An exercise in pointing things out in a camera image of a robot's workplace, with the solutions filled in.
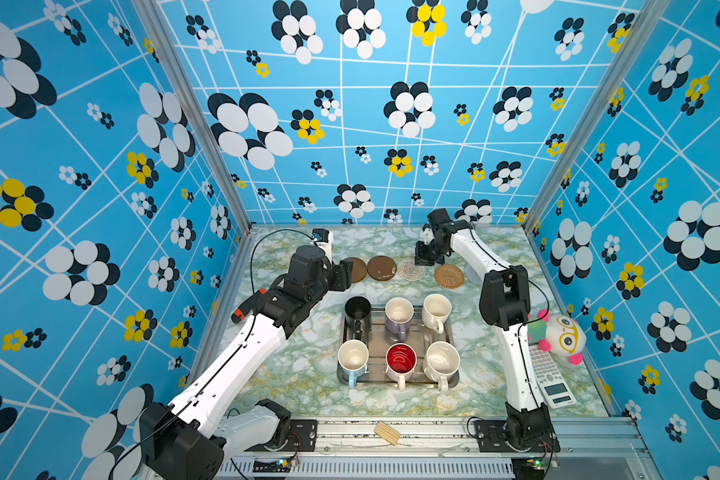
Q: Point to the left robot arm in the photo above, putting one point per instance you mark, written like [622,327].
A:
[191,437]

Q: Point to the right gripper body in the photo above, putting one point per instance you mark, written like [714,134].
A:
[429,254]

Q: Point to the red inside mug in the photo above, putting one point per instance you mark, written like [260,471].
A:
[401,361]

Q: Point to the small wooden block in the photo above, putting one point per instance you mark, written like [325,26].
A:
[387,433]

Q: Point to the white mug front right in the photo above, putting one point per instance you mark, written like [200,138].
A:
[441,362]

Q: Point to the scratched brown round coaster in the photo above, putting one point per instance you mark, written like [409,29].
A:
[381,268]

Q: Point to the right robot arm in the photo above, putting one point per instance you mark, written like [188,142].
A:
[504,304]

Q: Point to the black mug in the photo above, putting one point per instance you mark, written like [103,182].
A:
[357,318]

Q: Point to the purple mug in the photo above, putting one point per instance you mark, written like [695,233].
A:
[398,313]

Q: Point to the pink plush toy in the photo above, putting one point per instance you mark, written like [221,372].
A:
[559,335]

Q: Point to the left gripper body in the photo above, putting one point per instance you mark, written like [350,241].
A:
[338,278]

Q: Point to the aluminium front rail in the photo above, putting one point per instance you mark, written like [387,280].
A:
[442,448]

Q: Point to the grey blue knitted coaster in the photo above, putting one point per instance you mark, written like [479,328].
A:
[472,276]

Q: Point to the white calculator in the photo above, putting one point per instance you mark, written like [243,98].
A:
[553,386]

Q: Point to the dark brown round coaster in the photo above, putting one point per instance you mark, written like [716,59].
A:
[359,269]

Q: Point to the white mug back right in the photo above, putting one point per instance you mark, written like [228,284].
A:
[436,309]

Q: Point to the metal tray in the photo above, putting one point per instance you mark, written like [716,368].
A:
[385,351]

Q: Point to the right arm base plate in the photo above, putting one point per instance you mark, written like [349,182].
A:
[496,436]

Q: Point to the white mug blue handle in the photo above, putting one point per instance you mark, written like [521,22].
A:
[353,357]

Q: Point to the woven rattan coaster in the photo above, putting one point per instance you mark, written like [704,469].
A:
[449,276]

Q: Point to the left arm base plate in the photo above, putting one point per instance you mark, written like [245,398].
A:
[299,435]

